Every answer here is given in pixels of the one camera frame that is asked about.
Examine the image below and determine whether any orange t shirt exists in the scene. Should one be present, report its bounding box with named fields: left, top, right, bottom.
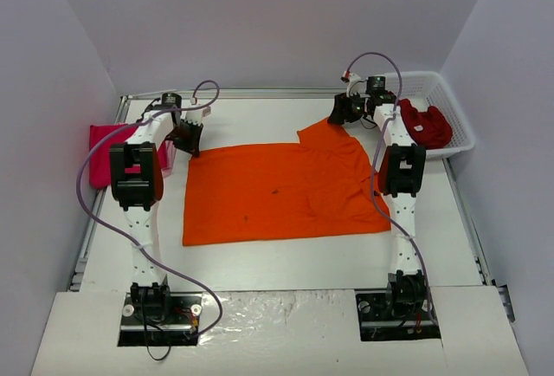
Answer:
left=182, top=120, right=390, bottom=246

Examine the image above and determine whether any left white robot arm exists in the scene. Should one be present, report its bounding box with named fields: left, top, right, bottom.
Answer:
left=109, top=93, right=203, bottom=324

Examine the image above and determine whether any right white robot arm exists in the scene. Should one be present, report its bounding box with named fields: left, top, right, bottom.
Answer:
left=328, top=70, right=433, bottom=318

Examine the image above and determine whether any pink folded t shirt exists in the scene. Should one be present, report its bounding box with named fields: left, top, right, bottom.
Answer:
left=159, top=140, right=177, bottom=178

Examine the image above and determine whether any white plastic basket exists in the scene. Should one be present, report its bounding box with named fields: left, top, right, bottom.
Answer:
left=401, top=71, right=475, bottom=160

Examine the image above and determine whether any dark red t shirt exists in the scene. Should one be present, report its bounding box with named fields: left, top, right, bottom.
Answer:
left=399, top=99, right=454, bottom=150

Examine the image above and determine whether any magenta folded t shirt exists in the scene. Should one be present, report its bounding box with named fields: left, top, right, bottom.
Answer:
left=89, top=124, right=162, bottom=190

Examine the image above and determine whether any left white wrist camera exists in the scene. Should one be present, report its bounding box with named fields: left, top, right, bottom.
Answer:
left=184, top=107, right=211, bottom=126

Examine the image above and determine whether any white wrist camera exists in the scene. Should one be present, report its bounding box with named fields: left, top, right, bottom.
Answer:
left=341, top=70, right=367, bottom=97
left=184, top=107, right=211, bottom=126

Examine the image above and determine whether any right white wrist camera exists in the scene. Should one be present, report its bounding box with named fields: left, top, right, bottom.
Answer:
left=341, top=70, right=367, bottom=97

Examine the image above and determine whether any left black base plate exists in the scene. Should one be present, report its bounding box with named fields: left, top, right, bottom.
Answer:
left=118, top=293, right=203, bottom=347

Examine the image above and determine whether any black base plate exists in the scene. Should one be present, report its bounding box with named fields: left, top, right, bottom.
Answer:
left=355, top=289, right=441, bottom=342
left=118, top=293, right=203, bottom=347

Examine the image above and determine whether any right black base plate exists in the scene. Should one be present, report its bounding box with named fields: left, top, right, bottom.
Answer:
left=355, top=289, right=441, bottom=342

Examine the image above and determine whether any black cable loop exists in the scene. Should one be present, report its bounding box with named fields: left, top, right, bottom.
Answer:
left=145, top=332, right=173, bottom=362

